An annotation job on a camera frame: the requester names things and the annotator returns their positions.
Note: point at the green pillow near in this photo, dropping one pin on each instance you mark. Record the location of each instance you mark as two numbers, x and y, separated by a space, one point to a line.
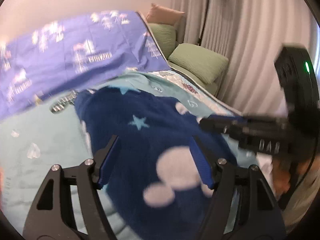
205 64

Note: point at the green pillow far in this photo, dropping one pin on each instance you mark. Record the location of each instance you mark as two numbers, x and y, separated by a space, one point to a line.
165 35

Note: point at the green pillow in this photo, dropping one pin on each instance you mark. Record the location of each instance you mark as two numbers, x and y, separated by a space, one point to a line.
165 35
205 64

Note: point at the purple tree-print bedsheet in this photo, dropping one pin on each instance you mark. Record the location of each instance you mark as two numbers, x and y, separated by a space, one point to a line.
74 54

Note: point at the teal printed blanket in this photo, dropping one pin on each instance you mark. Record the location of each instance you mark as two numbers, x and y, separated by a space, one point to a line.
33 141

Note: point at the navy fleece patterned garment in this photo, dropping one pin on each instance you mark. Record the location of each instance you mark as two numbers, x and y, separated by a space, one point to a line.
151 179

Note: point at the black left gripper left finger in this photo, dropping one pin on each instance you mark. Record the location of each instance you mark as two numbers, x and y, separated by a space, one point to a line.
67 204

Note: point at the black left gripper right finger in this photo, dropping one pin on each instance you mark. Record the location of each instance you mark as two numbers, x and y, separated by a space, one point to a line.
242 206

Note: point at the white patterned quilt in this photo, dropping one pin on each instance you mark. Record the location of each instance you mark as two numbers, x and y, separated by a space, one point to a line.
195 84

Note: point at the pink pillow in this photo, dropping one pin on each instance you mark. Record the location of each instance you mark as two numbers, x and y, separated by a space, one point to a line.
163 15

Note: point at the white curtain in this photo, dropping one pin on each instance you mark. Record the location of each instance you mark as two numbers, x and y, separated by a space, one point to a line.
251 33

